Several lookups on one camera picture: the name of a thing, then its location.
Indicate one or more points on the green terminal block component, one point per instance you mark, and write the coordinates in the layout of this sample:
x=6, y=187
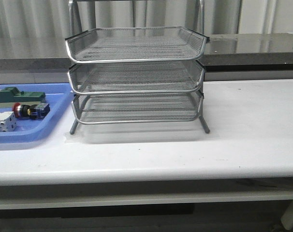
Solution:
x=11, y=95

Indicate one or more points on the dark background counter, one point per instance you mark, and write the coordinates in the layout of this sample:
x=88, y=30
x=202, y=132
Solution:
x=232, y=52

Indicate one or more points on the white table leg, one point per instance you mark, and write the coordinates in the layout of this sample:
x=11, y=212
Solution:
x=287, y=217

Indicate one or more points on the red emergency stop button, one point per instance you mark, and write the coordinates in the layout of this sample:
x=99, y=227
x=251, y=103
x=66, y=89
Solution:
x=34, y=112

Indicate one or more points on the blue plastic tray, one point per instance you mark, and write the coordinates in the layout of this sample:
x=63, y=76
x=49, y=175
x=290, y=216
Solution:
x=58, y=96

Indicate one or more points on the white circuit breaker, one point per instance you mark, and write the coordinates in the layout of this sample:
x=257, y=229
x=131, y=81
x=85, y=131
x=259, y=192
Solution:
x=7, y=121

